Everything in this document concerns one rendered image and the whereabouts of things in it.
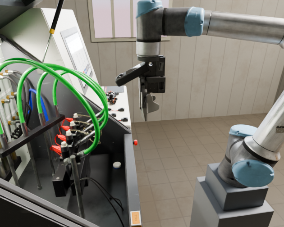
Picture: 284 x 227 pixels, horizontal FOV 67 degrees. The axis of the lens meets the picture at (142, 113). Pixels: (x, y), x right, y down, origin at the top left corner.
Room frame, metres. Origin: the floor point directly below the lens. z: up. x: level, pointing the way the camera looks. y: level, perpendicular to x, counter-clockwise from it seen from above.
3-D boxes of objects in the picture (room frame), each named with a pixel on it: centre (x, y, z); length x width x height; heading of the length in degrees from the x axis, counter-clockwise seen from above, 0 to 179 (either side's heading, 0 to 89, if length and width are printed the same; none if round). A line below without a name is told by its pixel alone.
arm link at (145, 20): (0.69, -0.02, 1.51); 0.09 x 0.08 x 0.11; 75
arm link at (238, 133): (0.72, -0.40, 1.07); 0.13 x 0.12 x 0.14; 165
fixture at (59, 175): (0.77, 0.29, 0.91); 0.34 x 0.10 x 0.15; 6
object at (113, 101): (1.40, 0.21, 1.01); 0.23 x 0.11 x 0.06; 6
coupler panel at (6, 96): (0.87, 0.57, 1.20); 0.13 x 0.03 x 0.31; 6
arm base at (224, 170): (0.73, -0.40, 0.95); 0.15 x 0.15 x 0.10
